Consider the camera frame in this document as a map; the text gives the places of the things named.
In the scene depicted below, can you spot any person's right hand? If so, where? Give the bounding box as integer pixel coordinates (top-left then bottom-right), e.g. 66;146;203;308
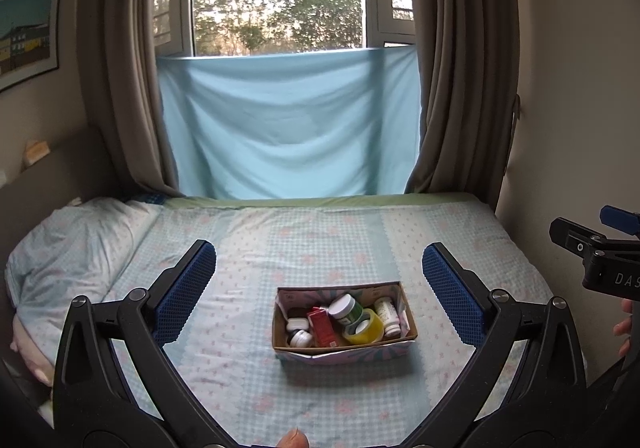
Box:
613;298;640;360

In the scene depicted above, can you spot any light blue cloth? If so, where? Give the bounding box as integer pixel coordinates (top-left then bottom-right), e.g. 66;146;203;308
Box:
156;44;423;201

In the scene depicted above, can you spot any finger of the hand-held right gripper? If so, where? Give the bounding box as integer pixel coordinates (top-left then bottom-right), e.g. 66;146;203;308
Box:
599;205;640;234
549;217;618;260

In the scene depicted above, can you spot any red carton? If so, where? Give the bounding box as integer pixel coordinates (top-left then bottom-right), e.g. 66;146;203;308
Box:
307;307;342;347

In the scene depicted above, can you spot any green jar with white lid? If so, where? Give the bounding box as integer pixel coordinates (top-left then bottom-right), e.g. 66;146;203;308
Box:
328;293;365;327

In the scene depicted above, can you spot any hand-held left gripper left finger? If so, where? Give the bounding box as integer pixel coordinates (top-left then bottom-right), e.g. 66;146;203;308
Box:
52;239;222;444

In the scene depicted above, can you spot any person's left hand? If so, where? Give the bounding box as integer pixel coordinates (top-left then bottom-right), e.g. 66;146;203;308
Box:
278;430;311;448

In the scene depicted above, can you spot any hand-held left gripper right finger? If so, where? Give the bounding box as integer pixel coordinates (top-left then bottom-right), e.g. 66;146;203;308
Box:
404;241;587;444

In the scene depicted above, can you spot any framed wall picture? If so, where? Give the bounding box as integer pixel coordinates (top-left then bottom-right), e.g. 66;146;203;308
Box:
0;0;63;94

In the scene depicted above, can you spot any small yellow object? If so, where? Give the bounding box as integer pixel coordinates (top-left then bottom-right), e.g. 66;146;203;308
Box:
22;140;51;165

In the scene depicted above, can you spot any grey headboard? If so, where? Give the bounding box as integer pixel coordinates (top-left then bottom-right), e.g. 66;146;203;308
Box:
0;125;118;254

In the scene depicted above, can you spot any white pill bottle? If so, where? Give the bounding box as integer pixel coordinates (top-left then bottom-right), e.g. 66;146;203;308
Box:
373;297;404;335

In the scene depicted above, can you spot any pink pillow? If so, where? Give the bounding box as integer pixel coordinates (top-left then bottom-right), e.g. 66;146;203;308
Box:
10;312;55;387

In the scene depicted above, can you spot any cardboard box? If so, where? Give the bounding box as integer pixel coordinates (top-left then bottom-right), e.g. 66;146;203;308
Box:
271;281;419;368

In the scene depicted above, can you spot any pillow in checked case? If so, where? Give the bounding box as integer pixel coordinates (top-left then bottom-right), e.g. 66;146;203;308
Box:
5;197;165;329

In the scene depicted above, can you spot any yellow tape roll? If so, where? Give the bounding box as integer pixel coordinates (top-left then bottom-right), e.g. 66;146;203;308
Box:
341;309;385;345

